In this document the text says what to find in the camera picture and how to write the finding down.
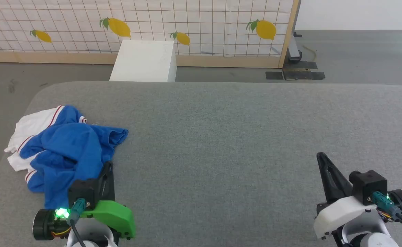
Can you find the white box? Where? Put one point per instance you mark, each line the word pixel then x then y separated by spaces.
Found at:
pixel 144 61

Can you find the grey metal stand post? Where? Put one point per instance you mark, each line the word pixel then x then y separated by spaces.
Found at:
pixel 295 51

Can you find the grey fabric sofa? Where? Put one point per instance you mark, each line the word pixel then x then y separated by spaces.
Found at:
pixel 221 154

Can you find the large black base plate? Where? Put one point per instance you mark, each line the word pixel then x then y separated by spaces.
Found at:
pixel 303 73

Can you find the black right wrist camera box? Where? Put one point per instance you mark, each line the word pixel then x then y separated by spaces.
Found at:
pixel 368 185

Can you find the blue and white shirt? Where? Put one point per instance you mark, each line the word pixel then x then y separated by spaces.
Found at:
pixel 67 151

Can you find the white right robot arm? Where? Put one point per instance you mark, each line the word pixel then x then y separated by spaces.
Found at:
pixel 368 236

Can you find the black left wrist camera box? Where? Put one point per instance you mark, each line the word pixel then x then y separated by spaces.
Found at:
pixel 82 192

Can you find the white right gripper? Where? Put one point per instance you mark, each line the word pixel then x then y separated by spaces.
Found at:
pixel 341 214

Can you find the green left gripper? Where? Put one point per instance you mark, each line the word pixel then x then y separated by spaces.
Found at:
pixel 113 216

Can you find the small black floor plate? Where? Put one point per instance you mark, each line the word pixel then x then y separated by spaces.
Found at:
pixel 274 75

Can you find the lemon print partition screen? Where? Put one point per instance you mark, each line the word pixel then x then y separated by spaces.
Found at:
pixel 204 27

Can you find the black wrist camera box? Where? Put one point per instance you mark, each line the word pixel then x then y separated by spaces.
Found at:
pixel 368 185
pixel 82 192

